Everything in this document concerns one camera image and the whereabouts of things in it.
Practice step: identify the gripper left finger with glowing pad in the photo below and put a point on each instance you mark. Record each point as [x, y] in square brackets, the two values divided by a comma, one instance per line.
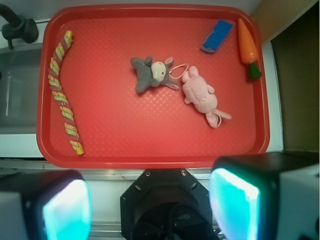
[50, 205]

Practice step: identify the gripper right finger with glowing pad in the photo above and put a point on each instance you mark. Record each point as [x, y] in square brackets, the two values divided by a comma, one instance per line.
[270, 196]

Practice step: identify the red plastic tray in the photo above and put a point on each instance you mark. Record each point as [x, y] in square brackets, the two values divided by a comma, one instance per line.
[121, 129]

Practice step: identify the pink plush bunny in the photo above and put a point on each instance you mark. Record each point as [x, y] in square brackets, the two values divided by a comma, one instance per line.
[202, 95]

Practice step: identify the steel sink basin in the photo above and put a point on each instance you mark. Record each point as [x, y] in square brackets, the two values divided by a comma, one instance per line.
[19, 84]

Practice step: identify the orange toy carrot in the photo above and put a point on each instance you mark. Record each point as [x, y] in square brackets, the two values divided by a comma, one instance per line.
[248, 50]

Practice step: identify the grey plush donkey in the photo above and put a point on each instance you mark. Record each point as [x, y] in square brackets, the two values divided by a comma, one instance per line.
[152, 74]

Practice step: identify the black faucet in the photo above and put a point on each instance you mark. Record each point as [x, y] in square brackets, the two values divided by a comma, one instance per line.
[17, 27]

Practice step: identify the twisted multicolour rope toy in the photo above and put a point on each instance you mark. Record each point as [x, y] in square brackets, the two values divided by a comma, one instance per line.
[59, 95]

